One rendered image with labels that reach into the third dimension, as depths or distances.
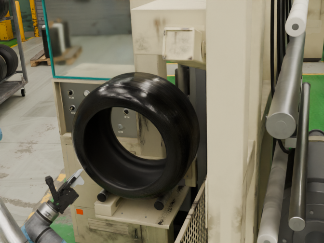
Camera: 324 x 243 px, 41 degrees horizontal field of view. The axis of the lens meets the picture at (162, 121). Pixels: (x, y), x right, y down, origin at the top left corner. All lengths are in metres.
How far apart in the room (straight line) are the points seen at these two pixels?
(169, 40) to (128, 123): 1.36
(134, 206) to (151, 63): 0.70
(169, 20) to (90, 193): 1.74
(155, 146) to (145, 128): 0.11
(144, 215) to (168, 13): 1.04
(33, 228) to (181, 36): 1.12
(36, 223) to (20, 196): 2.06
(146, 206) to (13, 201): 2.05
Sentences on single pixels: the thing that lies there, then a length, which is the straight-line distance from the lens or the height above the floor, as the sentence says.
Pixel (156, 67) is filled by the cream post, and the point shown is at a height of 1.43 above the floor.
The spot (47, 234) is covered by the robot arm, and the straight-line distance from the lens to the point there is 1.97.
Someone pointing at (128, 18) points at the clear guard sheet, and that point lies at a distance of 2.37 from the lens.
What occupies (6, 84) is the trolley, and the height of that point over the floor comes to 0.20.
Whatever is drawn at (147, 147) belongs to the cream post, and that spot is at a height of 1.00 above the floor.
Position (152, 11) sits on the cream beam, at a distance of 1.36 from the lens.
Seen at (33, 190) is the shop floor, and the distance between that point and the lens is 4.09.
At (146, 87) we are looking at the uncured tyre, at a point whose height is 1.43.
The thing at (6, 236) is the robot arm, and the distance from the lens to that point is 1.88.
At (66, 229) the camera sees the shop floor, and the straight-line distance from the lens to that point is 3.47.
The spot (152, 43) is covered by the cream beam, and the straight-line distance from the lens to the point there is 1.38.
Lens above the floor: 1.94
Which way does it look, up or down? 22 degrees down
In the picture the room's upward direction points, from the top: 3 degrees counter-clockwise
